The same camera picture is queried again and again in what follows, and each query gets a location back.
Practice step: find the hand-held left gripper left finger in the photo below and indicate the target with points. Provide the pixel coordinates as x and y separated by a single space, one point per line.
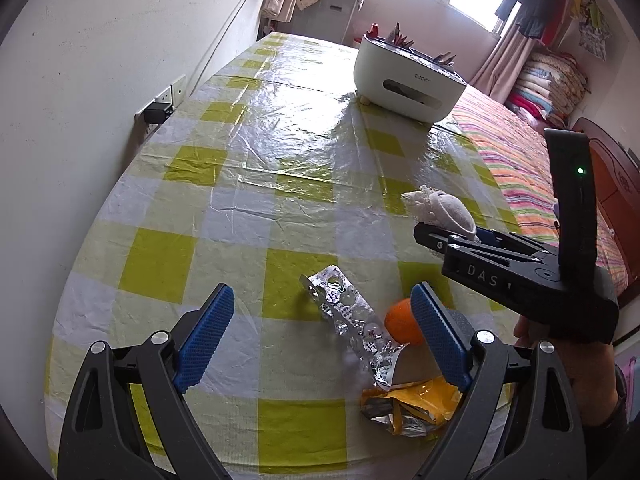
207 335

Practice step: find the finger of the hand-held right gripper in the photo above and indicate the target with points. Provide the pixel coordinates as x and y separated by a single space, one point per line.
490 236
435 235

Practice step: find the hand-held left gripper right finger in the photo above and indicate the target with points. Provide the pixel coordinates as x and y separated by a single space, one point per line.
440 335

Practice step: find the orange fruit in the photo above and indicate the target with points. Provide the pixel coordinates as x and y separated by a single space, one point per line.
400 325

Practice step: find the silver blister pack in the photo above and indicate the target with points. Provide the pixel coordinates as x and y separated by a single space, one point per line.
345 310

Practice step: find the person's right hand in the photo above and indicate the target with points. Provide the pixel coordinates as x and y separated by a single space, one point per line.
590 375

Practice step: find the yellow foil wrapper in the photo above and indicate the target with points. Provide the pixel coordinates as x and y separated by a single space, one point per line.
420 400

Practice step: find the striped colourful bed sheet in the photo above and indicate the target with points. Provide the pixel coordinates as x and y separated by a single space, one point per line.
520 160

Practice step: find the wooden headboard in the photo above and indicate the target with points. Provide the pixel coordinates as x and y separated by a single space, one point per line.
610 180

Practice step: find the yellow-green checked plastic tablecloth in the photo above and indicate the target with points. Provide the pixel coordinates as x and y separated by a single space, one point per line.
250 185

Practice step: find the stack of folded blankets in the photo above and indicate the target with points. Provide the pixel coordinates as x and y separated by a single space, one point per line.
547 85

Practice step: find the white desktop organizer box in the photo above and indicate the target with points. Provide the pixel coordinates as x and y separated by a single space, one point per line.
400 75

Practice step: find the beige curtain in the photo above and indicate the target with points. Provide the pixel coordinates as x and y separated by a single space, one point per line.
500 60

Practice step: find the floral hanging bag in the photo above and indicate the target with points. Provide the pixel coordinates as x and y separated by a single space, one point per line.
592 35

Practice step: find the black charger plug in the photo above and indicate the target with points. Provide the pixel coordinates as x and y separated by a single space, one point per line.
157 112

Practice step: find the white cabinet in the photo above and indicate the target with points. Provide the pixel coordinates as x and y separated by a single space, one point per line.
325 17

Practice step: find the white wall socket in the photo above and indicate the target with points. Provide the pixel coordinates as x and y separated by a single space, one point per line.
149 129
178 91

